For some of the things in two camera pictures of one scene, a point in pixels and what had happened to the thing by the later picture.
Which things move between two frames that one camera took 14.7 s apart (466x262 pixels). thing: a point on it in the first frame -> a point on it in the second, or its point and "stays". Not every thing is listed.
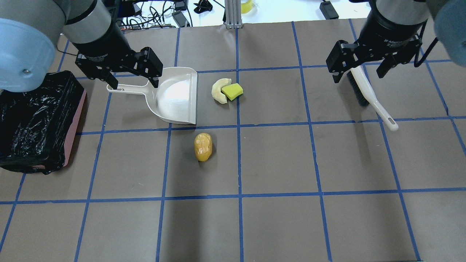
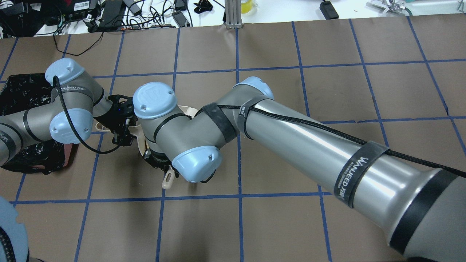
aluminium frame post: [233, 14] stays
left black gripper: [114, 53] -> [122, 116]
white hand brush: [364, 90] -> [169, 178]
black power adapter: [328, 10] stays
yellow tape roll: [246, 7] stays
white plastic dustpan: [175, 99] -> [136, 130]
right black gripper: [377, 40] -> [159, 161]
